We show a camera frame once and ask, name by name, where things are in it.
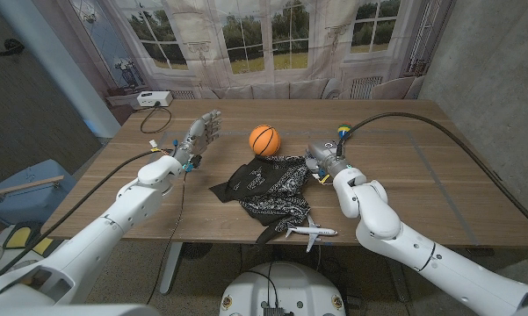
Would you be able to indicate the orange mini basketball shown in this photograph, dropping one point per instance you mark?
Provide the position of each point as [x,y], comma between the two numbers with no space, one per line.
[265,140]

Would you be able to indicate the wooden maraca with colourful head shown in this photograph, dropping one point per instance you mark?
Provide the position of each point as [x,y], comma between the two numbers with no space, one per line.
[343,130]

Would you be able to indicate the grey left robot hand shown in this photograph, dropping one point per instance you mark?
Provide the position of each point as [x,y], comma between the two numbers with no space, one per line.
[200,134]

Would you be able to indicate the white electronics box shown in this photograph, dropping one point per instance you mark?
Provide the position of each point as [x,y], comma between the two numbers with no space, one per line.
[154,98]

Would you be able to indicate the black paisley bandana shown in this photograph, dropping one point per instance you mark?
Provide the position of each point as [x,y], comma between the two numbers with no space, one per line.
[268,188]

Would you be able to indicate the grey table leg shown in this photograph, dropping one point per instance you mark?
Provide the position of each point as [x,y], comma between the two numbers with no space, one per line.
[170,267]
[397,281]

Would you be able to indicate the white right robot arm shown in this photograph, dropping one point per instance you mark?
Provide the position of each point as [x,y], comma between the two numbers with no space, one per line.
[378,215]

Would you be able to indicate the light blue pillar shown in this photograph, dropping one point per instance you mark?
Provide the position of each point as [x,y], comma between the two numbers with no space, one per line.
[61,70]

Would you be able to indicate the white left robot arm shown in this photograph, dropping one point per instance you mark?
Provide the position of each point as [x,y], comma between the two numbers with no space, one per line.
[127,206]

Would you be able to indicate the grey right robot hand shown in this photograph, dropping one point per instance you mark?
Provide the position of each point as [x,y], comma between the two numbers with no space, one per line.
[323,155]

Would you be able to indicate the white toy airplane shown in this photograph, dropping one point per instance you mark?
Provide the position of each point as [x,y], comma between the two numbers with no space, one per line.
[312,231]

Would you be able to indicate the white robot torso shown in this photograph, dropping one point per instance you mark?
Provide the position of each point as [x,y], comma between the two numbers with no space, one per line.
[285,289]

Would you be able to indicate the yellow and black floor item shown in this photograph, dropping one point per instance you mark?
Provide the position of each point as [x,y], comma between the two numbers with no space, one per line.
[19,237]

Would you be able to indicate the printed window backdrop cloth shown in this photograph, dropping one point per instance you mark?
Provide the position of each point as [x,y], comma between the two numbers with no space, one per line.
[263,35]

